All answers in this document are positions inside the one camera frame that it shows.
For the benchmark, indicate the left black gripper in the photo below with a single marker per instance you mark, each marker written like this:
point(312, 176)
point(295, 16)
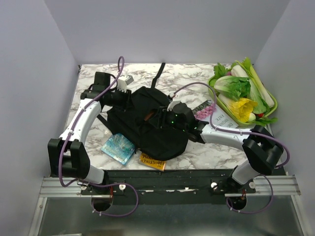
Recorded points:
point(126, 103)

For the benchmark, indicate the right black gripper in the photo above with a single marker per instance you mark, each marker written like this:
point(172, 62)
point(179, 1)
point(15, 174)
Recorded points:
point(161, 117)

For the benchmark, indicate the black backpack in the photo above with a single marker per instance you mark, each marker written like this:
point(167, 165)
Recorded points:
point(160, 144)

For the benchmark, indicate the brown leather wallet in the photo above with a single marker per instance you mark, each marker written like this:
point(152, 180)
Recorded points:
point(149, 115)

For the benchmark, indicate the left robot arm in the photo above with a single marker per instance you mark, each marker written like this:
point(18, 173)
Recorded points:
point(67, 154)

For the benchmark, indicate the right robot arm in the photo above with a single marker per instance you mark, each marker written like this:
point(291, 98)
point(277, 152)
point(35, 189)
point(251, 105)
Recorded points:
point(262, 150)

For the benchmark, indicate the white book pink flowers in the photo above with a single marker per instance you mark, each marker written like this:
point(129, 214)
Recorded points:
point(220, 117)

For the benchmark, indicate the teal fantasy book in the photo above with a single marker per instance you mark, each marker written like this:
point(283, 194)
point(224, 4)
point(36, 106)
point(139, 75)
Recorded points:
point(119, 148)

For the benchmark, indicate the orange treehouse book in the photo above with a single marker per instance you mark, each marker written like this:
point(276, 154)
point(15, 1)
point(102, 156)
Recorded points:
point(152, 163)

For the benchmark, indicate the napa cabbage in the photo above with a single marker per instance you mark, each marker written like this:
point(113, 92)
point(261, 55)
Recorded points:
point(233, 87)

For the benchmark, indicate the yellow flower vegetable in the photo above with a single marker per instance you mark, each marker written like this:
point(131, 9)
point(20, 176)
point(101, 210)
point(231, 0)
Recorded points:
point(242, 108)

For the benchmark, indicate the green vegetable tray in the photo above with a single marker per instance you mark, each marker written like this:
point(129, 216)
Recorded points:
point(244, 124)

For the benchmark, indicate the white daikon radish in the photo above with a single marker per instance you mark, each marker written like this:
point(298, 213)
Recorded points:
point(238, 71)

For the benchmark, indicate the green celery stalk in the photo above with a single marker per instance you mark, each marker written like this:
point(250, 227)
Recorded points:
point(248, 67)

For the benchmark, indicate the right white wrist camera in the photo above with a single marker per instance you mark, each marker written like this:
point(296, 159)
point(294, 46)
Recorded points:
point(172, 104)

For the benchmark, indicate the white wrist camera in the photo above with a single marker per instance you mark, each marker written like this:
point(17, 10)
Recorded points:
point(172, 104)
point(123, 82)

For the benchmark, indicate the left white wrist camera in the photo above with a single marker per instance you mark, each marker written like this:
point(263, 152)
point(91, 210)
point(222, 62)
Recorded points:
point(123, 82)

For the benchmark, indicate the aluminium mounting rail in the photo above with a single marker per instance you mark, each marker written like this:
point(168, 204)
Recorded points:
point(259, 186)

